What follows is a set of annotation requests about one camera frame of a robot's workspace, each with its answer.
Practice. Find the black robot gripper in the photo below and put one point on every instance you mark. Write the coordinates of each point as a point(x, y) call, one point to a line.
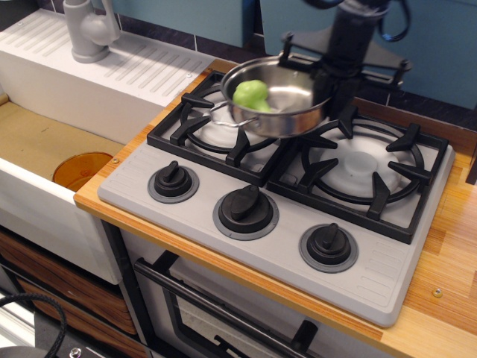
point(342, 53)

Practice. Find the stainless steel pot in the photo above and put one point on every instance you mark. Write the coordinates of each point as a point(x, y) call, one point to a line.
point(290, 96)

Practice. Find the green plastic cauliflower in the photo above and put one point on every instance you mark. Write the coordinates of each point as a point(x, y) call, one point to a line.
point(253, 95)

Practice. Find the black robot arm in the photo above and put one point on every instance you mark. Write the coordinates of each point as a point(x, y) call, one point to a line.
point(365, 9)

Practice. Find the black middle stove knob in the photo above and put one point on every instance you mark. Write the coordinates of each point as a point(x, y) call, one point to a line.
point(246, 214)

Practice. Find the black stove knob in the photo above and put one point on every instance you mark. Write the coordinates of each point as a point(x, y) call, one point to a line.
point(246, 214)
point(328, 248)
point(173, 184)

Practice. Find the black right stove knob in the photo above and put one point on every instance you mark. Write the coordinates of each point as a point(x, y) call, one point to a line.
point(328, 248)

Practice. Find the grey toy stove top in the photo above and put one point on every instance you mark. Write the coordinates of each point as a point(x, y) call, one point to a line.
point(374, 288)

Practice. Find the black left stove knob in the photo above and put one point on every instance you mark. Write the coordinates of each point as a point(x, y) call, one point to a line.
point(173, 184)

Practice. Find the black right burner grate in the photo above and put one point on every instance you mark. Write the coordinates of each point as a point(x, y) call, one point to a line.
point(385, 178)

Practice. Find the black burner grate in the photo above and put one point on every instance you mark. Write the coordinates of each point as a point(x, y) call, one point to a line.
point(385, 178)
point(190, 132)

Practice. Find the black left burner grate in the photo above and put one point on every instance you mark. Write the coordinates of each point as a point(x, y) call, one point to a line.
point(190, 132)

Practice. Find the grey toy faucet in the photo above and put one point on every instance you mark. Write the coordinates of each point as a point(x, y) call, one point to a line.
point(90, 33)

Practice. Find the toy oven door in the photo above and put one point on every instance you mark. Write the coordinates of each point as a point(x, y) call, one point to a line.
point(205, 314)

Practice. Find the orange plastic sink drain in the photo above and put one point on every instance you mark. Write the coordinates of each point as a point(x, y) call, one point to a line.
point(74, 172)

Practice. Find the white toy sink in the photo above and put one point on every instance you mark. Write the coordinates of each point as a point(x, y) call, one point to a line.
point(53, 107)

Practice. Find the upper wooden drawer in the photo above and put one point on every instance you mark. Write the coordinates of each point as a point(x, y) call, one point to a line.
point(68, 281)

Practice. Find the wooden drawer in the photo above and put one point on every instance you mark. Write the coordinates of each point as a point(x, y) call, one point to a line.
point(68, 281)
point(110, 339)

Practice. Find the lower wooden drawer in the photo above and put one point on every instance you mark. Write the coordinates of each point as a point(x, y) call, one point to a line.
point(110, 339)

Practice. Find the teal wall cabinet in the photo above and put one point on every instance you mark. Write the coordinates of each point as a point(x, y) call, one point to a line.
point(441, 42)

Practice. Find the black oven door handle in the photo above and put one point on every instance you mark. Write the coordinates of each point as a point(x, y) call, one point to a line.
point(158, 273)

